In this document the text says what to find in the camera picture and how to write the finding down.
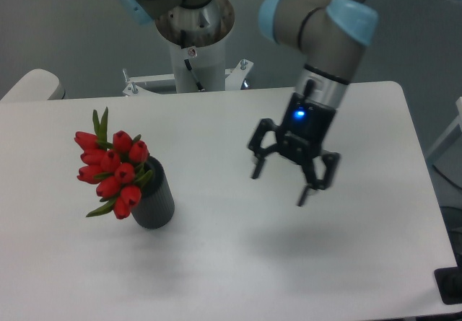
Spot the white furniture frame right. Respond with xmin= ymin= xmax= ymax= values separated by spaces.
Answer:
xmin=424 ymin=97 xmax=461 ymax=191

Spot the red tulip bouquet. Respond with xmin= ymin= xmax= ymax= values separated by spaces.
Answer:
xmin=74 ymin=108 xmax=155 ymax=219

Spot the white chair backrest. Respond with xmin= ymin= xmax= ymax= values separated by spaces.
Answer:
xmin=1 ymin=69 xmax=66 ymax=103

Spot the black device at table edge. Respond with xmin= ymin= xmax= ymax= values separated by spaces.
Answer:
xmin=434 ymin=267 xmax=461 ymax=305

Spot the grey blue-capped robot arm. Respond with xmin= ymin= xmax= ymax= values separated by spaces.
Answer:
xmin=119 ymin=0 xmax=378 ymax=205

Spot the dark grey ribbed vase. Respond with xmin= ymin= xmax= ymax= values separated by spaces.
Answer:
xmin=131 ymin=157 xmax=175 ymax=229

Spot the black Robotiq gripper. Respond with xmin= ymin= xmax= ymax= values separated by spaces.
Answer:
xmin=246 ymin=92 xmax=341 ymax=208

